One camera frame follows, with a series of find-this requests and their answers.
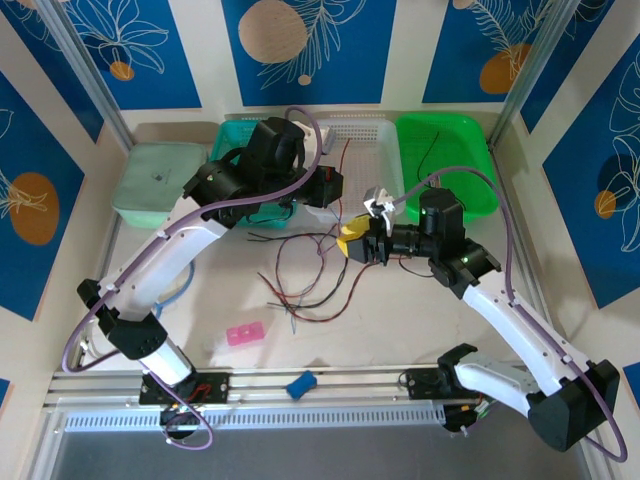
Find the pale green lidded container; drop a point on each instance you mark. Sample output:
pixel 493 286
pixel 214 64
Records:
pixel 150 185

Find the long aluminium frame rail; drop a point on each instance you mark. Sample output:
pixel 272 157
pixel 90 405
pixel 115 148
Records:
pixel 350 385

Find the aluminium side rail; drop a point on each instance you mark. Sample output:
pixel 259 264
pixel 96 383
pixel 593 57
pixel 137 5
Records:
pixel 527 250
pixel 111 250

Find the teal plastic basket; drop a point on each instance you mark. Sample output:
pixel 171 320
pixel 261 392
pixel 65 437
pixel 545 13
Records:
pixel 235 135

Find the green plastic basket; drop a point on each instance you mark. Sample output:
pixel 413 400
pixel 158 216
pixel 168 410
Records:
pixel 450 140

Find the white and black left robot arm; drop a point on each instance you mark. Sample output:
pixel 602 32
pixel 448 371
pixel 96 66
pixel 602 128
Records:
pixel 150 280

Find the blue stethoscope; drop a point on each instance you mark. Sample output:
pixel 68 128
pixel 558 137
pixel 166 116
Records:
pixel 190 285

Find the white plastic basket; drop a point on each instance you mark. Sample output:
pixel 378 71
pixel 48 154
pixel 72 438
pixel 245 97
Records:
pixel 370 150

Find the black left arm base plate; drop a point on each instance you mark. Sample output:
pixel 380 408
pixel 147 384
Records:
pixel 220 387

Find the blue leaf print poster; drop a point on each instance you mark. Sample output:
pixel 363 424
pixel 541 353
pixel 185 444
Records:
pixel 4 395
pixel 632 380
pixel 50 60
pixel 450 60
pixel 590 60
pixel 165 75
pixel 590 225
pixel 350 75
pixel 30 150

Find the pink pill box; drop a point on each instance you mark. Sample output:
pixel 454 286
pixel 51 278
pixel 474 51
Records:
pixel 245 334

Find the blue sponge block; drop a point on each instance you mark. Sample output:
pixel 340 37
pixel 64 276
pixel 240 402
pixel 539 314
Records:
pixel 301 385

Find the aluminium frame post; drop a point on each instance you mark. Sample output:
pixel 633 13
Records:
pixel 85 75
pixel 530 75

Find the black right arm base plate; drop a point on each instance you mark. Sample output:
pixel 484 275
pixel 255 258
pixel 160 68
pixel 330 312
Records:
pixel 417 385

